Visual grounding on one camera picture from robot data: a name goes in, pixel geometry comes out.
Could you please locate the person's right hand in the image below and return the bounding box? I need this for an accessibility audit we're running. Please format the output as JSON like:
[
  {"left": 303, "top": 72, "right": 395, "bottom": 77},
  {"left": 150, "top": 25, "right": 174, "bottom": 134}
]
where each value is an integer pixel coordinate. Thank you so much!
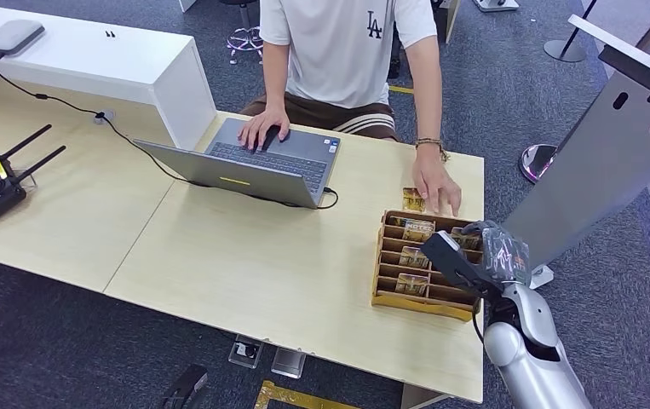
[{"left": 238, "top": 107, "right": 291, "bottom": 153}]

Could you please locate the person's left hand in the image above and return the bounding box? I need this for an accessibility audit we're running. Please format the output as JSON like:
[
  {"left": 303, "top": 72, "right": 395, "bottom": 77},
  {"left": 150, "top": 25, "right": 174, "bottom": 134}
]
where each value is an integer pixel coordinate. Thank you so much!
[{"left": 411, "top": 147, "right": 463, "bottom": 218}]

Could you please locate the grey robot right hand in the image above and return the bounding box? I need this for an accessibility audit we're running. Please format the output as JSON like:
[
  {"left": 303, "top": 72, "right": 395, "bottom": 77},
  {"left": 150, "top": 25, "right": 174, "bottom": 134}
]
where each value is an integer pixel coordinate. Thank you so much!
[{"left": 459, "top": 220, "right": 532, "bottom": 288}]

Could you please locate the wooden card holder box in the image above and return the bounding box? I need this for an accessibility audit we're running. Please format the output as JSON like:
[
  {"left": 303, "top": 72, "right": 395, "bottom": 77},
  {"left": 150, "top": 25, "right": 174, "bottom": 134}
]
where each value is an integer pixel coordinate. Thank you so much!
[{"left": 371, "top": 210, "right": 484, "bottom": 324}]

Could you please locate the person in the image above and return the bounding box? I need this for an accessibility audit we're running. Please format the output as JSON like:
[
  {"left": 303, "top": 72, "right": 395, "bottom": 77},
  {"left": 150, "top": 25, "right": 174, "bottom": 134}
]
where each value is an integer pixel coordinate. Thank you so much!
[{"left": 238, "top": 0, "right": 463, "bottom": 218}]

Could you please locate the grey laptop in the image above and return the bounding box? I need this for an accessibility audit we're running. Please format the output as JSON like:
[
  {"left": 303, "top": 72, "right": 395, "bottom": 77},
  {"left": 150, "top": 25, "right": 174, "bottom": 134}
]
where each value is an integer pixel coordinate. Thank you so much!
[{"left": 132, "top": 117, "right": 342, "bottom": 210}]

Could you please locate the chrome chair base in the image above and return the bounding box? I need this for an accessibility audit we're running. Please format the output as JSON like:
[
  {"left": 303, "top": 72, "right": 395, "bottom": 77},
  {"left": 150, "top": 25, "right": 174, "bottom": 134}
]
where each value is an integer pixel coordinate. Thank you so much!
[{"left": 226, "top": 0, "right": 265, "bottom": 66}]

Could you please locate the chrome stanchion base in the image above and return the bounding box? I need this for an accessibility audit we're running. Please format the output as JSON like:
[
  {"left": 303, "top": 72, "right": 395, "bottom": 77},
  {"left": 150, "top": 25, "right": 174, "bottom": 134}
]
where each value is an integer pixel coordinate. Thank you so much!
[{"left": 519, "top": 143, "right": 559, "bottom": 185}]

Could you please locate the grey gate panel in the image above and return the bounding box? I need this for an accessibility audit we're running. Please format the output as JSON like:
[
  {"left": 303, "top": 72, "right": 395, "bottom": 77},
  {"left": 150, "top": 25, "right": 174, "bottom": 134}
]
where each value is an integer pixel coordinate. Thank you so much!
[{"left": 502, "top": 14, "right": 650, "bottom": 291}]

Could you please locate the white counter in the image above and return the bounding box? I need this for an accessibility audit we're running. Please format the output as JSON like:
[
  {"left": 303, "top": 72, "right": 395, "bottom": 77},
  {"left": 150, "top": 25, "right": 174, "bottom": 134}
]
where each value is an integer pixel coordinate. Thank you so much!
[{"left": 0, "top": 1, "right": 218, "bottom": 152}]

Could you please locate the white desk leg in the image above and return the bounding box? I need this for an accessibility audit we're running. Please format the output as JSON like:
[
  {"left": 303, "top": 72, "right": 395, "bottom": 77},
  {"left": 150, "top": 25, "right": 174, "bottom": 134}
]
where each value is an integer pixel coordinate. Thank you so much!
[{"left": 400, "top": 383, "right": 451, "bottom": 409}]

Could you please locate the grey stanchion with pole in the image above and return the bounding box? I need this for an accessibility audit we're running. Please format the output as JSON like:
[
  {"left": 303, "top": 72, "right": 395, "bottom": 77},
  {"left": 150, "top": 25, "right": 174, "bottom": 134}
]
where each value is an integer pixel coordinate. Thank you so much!
[{"left": 543, "top": 0, "right": 599, "bottom": 64}]

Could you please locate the white floor base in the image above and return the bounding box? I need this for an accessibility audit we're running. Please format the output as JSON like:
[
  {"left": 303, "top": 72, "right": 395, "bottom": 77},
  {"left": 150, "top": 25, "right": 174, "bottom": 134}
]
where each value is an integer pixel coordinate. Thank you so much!
[{"left": 472, "top": 0, "right": 521, "bottom": 13}]

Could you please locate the clear plastic box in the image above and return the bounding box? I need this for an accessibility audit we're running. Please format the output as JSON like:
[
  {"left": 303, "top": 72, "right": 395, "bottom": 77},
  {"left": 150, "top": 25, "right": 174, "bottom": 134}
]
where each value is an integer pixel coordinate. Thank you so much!
[{"left": 228, "top": 336, "right": 265, "bottom": 371}]

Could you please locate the clear acrylic stand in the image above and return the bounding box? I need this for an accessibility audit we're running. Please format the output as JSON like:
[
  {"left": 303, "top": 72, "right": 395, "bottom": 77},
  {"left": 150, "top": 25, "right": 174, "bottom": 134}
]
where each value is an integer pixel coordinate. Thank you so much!
[{"left": 11, "top": 168, "right": 38, "bottom": 194}]

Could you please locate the grey power adapter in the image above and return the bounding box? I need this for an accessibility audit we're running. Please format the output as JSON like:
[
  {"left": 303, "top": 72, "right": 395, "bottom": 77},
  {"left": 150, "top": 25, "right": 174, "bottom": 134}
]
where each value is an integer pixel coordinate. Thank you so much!
[{"left": 0, "top": 20, "right": 46, "bottom": 57}]

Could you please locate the black object on floor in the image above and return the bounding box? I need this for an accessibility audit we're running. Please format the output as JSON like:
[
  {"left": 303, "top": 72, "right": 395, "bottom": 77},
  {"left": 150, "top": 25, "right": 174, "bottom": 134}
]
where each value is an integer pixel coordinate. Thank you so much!
[{"left": 160, "top": 365, "right": 210, "bottom": 409}]

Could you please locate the beaded bracelet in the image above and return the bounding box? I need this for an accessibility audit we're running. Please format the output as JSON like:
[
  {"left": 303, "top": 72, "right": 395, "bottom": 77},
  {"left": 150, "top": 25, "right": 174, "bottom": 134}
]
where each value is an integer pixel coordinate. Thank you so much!
[{"left": 414, "top": 136, "right": 451, "bottom": 164}]

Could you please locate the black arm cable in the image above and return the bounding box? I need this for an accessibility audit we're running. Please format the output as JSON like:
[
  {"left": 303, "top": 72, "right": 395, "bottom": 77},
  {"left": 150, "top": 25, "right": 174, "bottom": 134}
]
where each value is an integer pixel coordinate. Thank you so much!
[{"left": 470, "top": 296, "right": 487, "bottom": 343}]

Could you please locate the black power cable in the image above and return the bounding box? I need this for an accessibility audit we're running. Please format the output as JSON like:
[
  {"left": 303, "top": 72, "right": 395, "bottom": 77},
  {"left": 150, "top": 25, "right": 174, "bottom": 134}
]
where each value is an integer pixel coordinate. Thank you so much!
[{"left": 0, "top": 51, "right": 341, "bottom": 211}]

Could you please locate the yellow floor tape frame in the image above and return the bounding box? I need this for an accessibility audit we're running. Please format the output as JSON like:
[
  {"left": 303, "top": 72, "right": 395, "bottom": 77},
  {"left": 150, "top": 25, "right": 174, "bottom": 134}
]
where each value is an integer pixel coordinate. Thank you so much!
[{"left": 254, "top": 379, "right": 360, "bottom": 409}]

